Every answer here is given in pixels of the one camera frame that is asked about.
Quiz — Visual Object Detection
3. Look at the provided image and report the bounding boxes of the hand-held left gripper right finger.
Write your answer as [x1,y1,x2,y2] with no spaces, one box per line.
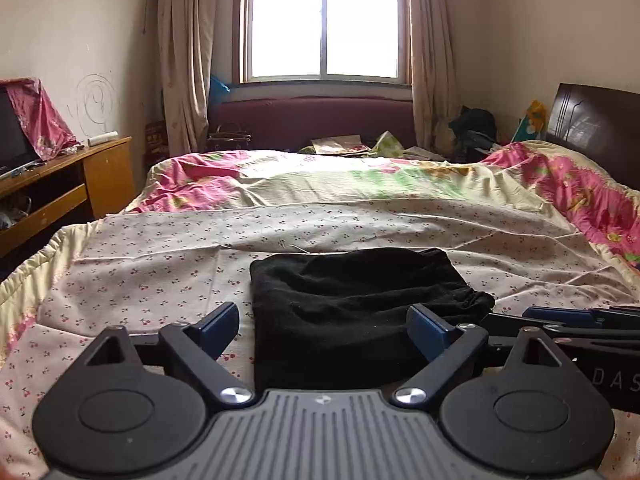
[391,304,576,407]

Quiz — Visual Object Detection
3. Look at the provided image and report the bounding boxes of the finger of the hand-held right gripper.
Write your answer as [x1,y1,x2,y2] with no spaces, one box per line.
[522,305,640,329]
[482,312,640,342]

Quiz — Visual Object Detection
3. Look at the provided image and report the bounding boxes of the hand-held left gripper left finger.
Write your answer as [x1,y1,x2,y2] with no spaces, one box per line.
[80,301,254,406]

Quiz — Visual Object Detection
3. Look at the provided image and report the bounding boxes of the black pants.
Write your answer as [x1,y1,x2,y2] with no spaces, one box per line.
[249,247,496,392]

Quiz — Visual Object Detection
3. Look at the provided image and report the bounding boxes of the cherry print bed sheet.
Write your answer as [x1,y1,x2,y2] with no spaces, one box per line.
[0,204,640,480]

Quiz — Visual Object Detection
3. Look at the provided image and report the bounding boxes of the pink floral quilt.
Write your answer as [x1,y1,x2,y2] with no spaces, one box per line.
[0,140,640,376]

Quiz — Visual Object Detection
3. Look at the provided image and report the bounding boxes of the brown handbag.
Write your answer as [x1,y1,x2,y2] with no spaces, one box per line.
[206,122,251,152]

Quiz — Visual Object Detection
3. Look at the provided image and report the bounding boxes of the wooden desk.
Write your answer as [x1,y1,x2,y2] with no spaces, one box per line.
[0,135,137,261]

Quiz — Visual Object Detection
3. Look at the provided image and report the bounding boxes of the green printed bag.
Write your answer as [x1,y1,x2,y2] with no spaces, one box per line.
[372,131,406,158]

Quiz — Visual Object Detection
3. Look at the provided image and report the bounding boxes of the dark wooden headboard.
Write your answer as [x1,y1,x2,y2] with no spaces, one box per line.
[545,82,640,191]

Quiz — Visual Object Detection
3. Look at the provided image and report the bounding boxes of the red printed box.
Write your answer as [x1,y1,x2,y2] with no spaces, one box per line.
[145,121,168,158]

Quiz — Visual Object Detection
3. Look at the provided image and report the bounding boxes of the yellow printed bag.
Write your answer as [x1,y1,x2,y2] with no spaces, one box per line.
[510,100,551,143]

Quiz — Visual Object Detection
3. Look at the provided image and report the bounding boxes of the black bag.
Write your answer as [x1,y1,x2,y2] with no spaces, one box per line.
[449,106,501,163]

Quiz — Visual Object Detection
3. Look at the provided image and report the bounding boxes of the magazine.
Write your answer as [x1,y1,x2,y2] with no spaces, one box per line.
[310,135,371,156]

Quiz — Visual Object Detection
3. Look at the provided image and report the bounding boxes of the maroon sofa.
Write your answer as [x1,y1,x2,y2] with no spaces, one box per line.
[207,95,418,153]

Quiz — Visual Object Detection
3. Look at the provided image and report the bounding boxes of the blue plastic bag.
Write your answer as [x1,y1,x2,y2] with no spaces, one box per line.
[210,75,231,106]

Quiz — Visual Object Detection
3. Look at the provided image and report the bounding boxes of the pink floral cloth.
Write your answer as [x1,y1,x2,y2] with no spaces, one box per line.
[0,77,78,162]

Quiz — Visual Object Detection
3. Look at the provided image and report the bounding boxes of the black television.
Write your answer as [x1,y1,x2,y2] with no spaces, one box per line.
[0,86,43,180]

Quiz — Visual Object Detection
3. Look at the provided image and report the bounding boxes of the window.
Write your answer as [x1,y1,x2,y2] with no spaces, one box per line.
[240,0,413,85]

